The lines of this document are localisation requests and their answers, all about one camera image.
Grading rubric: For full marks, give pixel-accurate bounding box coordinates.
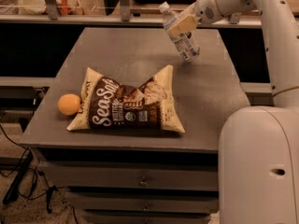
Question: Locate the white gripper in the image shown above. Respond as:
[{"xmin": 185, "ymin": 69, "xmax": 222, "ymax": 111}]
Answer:
[{"xmin": 168, "ymin": 0, "xmax": 223, "ymax": 36}]

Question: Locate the clear plastic water bottle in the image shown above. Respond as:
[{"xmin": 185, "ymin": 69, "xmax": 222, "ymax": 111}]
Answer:
[{"xmin": 159, "ymin": 2, "xmax": 200, "ymax": 62}]

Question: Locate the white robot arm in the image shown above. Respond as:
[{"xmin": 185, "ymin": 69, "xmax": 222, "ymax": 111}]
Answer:
[{"xmin": 172, "ymin": 0, "xmax": 299, "ymax": 224}]

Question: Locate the brown sea salt chip bag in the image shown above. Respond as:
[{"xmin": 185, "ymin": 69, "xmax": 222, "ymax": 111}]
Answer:
[{"xmin": 67, "ymin": 65, "xmax": 185, "ymax": 133}]

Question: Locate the grey drawer cabinet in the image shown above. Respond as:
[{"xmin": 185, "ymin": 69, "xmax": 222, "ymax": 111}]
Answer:
[{"xmin": 21, "ymin": 28, "xmax": 249, "ymax": 224}]

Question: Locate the orange fruit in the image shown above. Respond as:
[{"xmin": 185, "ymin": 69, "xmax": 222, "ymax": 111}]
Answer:
[{"xmin": 58, "ymin": 94, "xmax": 80, "ymax": 116}]

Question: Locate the orange white bag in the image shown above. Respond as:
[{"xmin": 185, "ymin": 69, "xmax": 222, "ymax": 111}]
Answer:
[{"xmin": 20, "ymin": 0, "xmax": 84, "ymax": 15}]

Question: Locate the top drawer knob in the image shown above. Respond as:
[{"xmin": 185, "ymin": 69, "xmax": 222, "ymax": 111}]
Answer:
[{"xmin": 138, "ymin": 176, "xmax": 149, "ymax": 187}]

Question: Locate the drawer knob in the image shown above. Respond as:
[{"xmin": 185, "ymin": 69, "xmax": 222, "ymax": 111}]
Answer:
[
  {"xmin": 138, "ymin": 176, "xmax": 149, "ymax": 187},
  {"xmin": 142, "ymin": 204, "xmax": 150, "ymax": 212}
]

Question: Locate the middle drawer knob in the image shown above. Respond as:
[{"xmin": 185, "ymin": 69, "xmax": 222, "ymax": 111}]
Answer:
[{"xmin": 142, "ymin": 204, "xmax": 150, "ymax": 212}]

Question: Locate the metal shelf rail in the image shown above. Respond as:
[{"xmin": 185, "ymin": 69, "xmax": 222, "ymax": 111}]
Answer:
[{"xmin": 0, "ymin": 15, "xmax": 262, "ymax": 29}]

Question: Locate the black floor cable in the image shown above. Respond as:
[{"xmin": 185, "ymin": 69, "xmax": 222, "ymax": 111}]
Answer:
[{"xmin": 0, "ymin": 123, "xmax": 48, "ymax": 202}]

